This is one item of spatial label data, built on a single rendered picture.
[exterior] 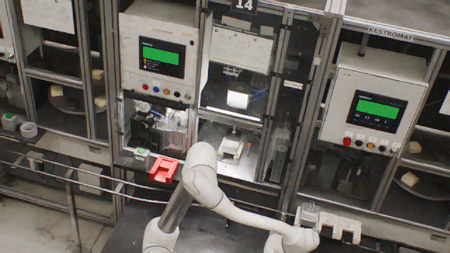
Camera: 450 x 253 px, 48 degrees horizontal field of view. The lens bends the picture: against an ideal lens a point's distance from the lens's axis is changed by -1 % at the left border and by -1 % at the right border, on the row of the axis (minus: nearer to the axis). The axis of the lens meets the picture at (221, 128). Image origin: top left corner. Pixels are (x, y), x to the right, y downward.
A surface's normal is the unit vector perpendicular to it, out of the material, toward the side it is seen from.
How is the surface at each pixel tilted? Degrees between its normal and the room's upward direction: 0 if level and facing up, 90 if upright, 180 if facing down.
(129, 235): 0
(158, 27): 90
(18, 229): 0
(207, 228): 0
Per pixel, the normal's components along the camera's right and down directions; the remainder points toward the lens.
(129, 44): -0.26, 0.59
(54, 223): 0.09, -0.77
